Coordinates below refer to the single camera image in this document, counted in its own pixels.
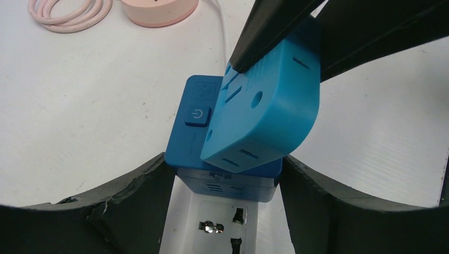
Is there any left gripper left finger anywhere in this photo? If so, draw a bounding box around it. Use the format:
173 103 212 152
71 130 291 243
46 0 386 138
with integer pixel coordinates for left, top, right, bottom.
1 154 175 253

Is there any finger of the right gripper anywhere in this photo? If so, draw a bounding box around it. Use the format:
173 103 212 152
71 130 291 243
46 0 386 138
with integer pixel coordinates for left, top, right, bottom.
316 1 448 81
229 0 324 73

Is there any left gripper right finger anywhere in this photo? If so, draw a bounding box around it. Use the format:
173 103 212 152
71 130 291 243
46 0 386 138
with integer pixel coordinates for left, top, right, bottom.
280 156 448 253

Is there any white USB power strip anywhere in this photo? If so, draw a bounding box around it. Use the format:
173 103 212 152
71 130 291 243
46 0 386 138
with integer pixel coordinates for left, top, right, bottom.
159 177 258 253

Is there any light blue plug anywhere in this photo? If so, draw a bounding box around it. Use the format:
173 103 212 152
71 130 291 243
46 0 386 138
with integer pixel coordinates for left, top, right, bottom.
200 16 321 173

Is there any dark blue cube adapter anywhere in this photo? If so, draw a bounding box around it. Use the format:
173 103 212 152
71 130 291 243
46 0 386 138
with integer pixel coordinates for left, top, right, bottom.
165 75 282 203

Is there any pink round power strip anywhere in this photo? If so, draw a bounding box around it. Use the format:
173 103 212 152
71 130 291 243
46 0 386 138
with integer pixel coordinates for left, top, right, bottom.
121 0 199 28

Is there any pink coiled cable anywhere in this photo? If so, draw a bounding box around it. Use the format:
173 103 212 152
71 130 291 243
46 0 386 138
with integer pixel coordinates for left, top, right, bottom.
28 0 113 34

